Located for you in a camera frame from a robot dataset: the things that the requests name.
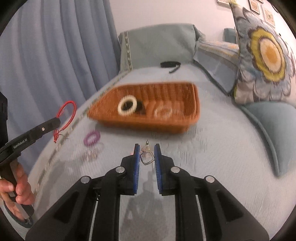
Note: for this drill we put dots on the left hand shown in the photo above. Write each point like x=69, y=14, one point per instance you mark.
x=23, y=191

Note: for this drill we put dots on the teal sofa armrest cover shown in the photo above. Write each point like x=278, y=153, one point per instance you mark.
x=151, y=45

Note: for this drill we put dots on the brown wicker basket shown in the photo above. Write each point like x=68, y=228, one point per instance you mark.
x=170, y=107

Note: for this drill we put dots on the teal sofa seat cover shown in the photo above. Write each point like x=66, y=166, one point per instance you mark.
x=223, y=143

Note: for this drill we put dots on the large floral cushion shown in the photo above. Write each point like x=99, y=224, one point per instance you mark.
x=266, y=67

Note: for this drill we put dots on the teal velvet cushion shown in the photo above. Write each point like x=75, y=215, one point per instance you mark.
x=276, y=122

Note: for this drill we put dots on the striped blue sofa backrest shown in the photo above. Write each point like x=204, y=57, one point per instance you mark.
x=220, y=60

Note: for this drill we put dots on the blue curtain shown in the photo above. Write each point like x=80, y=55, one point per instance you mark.
x=52, y=52

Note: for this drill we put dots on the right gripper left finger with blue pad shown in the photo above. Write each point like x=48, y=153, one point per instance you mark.
x=90, y=209

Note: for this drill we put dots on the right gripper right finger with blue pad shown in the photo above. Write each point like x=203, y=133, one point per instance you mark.
x=205, y=209

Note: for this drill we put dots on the black strap band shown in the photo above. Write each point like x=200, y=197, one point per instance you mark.
x=175, y=65

